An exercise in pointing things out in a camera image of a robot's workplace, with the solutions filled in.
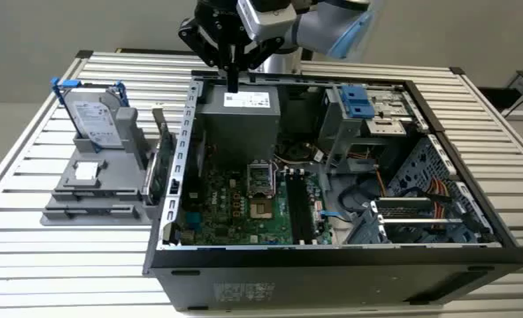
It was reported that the metal drive cage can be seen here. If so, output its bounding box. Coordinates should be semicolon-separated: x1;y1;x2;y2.
316;84;424;175

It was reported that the black open PC case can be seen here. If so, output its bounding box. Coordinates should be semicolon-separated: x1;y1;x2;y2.
142;68;523;312

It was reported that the hard disk in blue carrier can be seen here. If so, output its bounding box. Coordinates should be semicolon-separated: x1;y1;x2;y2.
50;77;132;154

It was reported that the grey power supply unit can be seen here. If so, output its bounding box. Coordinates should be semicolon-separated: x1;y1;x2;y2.
194;84;283;166

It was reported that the grey parts rack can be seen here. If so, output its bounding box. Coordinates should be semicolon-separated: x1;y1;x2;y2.
39;105;164;228

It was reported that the black looped cable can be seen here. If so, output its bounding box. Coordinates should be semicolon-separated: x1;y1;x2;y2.
336;181;380;221

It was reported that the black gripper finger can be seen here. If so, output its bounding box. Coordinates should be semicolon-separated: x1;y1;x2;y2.
176;18;234;93
232;37;286;94

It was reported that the silver CPU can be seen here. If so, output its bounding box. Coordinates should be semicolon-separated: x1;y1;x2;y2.
72;161;102;182

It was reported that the round black speaker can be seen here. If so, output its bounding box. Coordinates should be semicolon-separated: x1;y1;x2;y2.
286;141;316;160

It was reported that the green Dell motherboard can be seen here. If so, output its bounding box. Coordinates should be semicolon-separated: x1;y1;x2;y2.
176;162;335;248

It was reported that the wire locking lever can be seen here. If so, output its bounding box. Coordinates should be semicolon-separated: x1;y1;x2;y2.
270;158;279;196

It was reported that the CPU socket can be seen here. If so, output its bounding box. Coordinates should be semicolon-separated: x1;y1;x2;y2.
248;197;275;220

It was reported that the orange wire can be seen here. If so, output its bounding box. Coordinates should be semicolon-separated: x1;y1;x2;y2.
348;148;387;199

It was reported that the grey disk bay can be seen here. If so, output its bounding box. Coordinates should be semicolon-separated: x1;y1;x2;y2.
343;195;495;246

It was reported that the blue data cable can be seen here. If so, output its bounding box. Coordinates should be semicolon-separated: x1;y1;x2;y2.
320;210;355;222

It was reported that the red orange flat cable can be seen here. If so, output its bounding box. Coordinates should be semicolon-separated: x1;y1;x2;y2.
423;177;454;233

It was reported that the blue plastic drive latch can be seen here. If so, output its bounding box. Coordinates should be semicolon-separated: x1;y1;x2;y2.
338;85;372;119

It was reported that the metal socket cover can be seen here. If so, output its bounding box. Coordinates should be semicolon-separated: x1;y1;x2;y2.
246;158;275;199

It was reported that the black RAM slot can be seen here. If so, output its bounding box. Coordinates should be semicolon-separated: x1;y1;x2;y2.
296;168;312;246
302;168;319;246
286;168;300;246
291;168;306;246

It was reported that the green graphics card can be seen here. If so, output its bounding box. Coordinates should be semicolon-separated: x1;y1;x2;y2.
140;107;178;205

